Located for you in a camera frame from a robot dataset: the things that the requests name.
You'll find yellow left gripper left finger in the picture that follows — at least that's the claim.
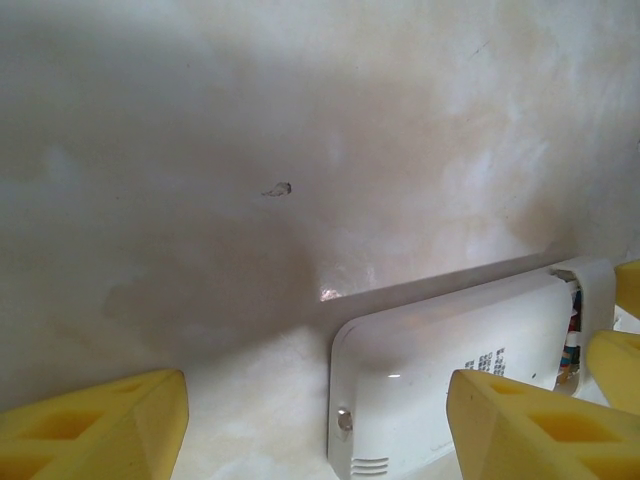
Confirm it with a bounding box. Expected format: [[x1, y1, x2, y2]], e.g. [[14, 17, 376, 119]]
[[0, 368, 190, 480]]

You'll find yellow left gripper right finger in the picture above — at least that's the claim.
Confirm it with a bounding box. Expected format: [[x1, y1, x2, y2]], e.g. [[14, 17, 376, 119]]
[[446, 368, 640, 480]]

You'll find white air conditioner remote control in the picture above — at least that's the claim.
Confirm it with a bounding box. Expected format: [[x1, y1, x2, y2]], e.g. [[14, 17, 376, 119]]
[[327, 257, 619, 480]]

